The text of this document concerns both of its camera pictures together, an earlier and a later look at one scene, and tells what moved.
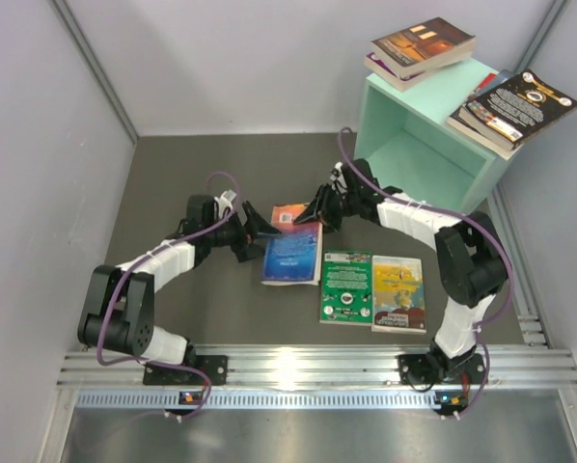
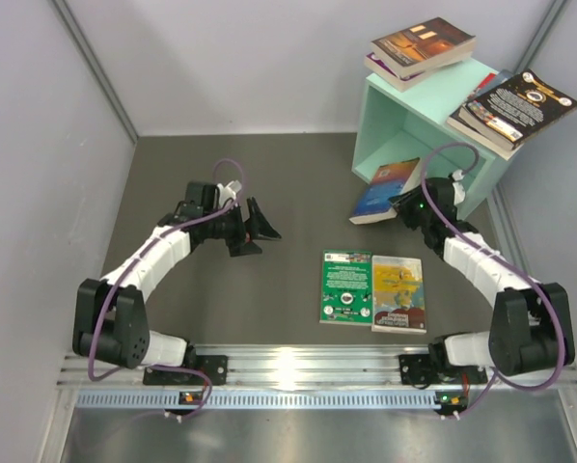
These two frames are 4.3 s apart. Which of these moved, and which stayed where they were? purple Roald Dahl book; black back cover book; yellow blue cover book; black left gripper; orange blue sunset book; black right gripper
Moved: orange blue sunset book; black right gripper
Stayed: purple Roald Dahl book; black left gripper; yellow blue cover book; black back cover book
